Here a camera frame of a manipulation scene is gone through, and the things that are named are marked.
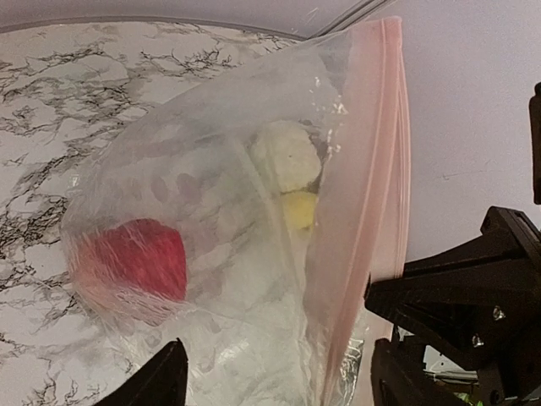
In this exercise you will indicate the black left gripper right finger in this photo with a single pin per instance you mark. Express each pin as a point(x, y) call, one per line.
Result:
point(398, 379)

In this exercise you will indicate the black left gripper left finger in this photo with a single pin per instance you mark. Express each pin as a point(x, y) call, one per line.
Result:
point(161, 381)

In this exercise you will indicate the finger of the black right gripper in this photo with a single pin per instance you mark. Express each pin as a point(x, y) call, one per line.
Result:
point(478, 305)

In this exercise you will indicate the red toy bell pepper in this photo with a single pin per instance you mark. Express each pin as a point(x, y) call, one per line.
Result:
point(137, 270)

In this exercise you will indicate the clear zip top bag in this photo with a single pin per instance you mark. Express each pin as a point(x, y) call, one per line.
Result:
point(250, 338)

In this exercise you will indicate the white plastic mesh basket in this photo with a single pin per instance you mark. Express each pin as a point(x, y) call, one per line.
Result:
point(274, 217)

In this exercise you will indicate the white toy cauliflower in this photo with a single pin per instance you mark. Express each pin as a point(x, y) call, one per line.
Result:
point(285, 155)

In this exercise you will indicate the right aluminium frame post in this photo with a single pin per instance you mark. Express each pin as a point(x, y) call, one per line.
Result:
point(360, 11)

